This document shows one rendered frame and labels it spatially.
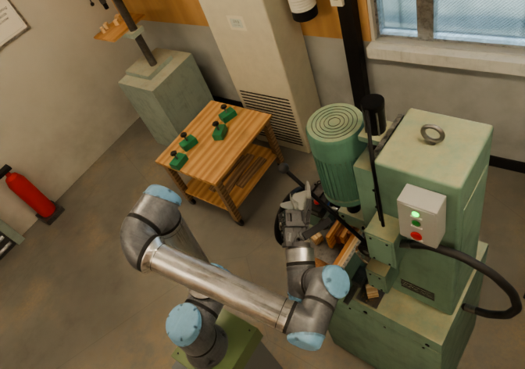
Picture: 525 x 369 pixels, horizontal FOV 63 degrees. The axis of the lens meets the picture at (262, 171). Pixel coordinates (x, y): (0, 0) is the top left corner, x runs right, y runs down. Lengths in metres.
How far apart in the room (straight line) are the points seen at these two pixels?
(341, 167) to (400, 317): 0.64
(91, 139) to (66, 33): 0.95
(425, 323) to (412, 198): 0.68
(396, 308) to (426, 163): 0.73
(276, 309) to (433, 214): 0.47
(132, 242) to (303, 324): 0.53
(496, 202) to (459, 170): 1.86
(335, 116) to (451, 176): 0.39
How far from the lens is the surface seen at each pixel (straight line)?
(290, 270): 1.34
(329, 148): 1.23
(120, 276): 3.30
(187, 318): 1.77
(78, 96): 4.13
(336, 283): 1.22
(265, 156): 3.16
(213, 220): 3.19
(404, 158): 1.13
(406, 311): 1.70
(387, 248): 1.28
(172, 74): 3.47
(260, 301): 1.19
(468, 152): 1.14
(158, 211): 1.33
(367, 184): 1.30
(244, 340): 1.95
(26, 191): 3.91
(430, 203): 1.09
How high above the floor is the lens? 2.36
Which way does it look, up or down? 45 degrees down
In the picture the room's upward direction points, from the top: 24 degrees counter-clockwise
